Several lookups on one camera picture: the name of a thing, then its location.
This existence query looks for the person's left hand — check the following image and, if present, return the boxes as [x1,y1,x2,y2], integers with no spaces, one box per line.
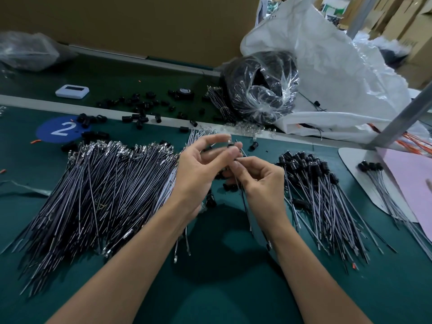
[169,134,243,220]

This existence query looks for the person's right hand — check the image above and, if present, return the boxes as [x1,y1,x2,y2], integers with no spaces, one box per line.
[225,156,293,235]

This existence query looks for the pile of wires with black caps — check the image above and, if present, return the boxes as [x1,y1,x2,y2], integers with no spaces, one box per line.
[277,150,399,267]

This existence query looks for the black plastic caps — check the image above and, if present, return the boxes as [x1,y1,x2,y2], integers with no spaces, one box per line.
[61,91,224,153]

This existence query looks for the small bundle of capped wires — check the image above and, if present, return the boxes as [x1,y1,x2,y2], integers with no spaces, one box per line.
[357,160,432,261]

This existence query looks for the pile of grey wires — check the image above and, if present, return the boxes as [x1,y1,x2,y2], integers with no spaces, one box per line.
[0,128,220,297]

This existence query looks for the person's left forearm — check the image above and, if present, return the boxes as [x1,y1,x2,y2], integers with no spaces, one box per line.
[47,199,190,324]

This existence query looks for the person's right forearm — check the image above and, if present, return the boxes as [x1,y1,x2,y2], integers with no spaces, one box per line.
[266,216,372,324]

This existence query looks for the clear bag with black contents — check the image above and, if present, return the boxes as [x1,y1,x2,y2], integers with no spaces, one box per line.
[223,50,300,126]

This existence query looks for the large white plastic sack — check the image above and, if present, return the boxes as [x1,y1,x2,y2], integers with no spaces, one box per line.
[240,0,432,144]

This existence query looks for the pink paper sheet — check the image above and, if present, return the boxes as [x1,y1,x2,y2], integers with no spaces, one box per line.
[377,148,432,242]

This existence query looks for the blue round number sticker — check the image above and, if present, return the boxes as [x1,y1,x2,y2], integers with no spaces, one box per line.
[35,117,87,145]

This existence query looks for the small white timer device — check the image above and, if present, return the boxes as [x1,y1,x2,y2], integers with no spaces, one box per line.
[55,84,90,100]

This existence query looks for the brown cardboard panel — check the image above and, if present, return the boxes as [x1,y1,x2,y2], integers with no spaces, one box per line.
[0,0,263,68]

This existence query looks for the clear plastic strip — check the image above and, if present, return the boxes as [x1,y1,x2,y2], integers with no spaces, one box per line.
[0,179,51,198]

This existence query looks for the crumpled clear plastic bag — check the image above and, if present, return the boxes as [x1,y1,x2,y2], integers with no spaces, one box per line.
[0,31,78,72]

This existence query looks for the stack of cardboard boxes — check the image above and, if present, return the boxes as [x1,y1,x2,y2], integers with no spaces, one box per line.
[381,0,432,88]

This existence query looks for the bundle of orange wires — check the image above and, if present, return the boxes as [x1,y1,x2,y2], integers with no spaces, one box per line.
[370,123,432,156]

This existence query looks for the grey metal frame post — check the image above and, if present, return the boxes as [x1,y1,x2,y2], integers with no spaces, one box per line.
[368,83,432,150]
[346,0,382,39]

